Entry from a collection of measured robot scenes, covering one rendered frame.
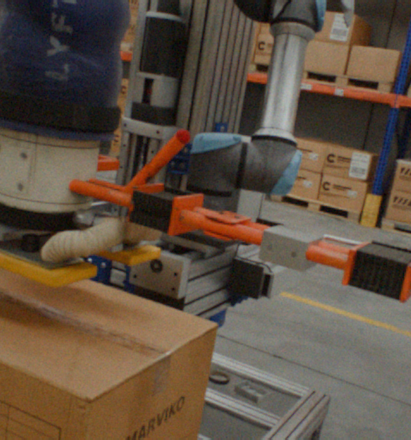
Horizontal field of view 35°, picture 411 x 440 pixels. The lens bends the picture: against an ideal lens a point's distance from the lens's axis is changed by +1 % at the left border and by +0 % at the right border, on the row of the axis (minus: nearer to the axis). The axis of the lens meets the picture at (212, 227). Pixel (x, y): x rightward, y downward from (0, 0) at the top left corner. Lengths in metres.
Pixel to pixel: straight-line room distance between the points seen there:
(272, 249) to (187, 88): 0.94
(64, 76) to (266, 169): 0.65
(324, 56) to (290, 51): 6.83
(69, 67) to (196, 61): 0.77
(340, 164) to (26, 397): 7.53
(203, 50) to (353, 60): 6.64
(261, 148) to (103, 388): 0.80
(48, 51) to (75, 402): 0.52
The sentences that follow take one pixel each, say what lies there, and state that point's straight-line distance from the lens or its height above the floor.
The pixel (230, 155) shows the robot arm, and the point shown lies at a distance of 1.54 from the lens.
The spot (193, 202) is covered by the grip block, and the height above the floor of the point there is 1.20.
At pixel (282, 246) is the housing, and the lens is 0.91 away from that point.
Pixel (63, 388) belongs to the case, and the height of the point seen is 0.94.
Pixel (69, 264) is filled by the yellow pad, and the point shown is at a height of 1.07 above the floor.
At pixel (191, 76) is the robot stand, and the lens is 1.78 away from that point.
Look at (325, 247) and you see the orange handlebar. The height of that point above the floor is 1.19.
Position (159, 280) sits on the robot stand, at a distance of 1.48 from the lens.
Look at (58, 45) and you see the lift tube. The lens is 1.05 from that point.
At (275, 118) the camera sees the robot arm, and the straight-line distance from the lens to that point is 1.59.
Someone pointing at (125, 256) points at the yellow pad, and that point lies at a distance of 1.14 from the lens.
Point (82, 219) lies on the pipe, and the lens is 1.10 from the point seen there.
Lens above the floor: 1.38
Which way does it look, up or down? 12 degrees down
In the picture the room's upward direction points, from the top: 10 degrees clockwise
